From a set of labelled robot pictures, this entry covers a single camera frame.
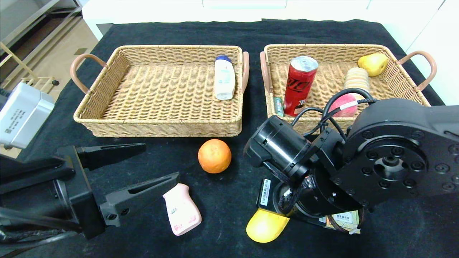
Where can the yellow mango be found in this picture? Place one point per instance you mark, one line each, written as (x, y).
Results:
(265, 227)

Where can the playing card box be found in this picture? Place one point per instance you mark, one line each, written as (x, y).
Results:
(346, 217)

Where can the red cola can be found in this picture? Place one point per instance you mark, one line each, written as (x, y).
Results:
(299, 86)

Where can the orange fruit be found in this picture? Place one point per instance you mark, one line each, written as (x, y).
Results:
(214, 156)

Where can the wicker basket holding food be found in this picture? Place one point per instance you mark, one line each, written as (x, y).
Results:
(322, 53)

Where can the white low cabinet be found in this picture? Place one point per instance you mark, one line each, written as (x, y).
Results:
(107, 14)

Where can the wicker basket holding lotion bottle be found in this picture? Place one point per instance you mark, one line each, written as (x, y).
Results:
(161, 89)

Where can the yellow pear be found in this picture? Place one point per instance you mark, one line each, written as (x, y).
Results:
(374, 64)

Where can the grey metal shelf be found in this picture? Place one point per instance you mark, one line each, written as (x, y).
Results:
(21, 10)

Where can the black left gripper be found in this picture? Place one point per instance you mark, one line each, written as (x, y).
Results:
(85, 191)

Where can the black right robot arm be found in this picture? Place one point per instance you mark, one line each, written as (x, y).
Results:
(394, 161)

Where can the pink plastic bottle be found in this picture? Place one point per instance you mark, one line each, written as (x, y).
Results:
(183, 215)

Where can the white lotion bottle blue cap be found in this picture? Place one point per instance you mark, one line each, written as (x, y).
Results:
(225, 80)

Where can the small green tube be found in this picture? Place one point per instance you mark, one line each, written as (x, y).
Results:
(279, 106)

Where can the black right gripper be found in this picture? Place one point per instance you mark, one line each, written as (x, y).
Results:
(265, 191)

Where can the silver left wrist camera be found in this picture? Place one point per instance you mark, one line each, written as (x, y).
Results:
(25, 114)

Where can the pink peach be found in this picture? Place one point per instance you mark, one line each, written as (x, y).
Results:
(340, 111)

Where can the white cabinet doors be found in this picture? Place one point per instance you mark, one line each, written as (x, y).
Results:
(430, 36)

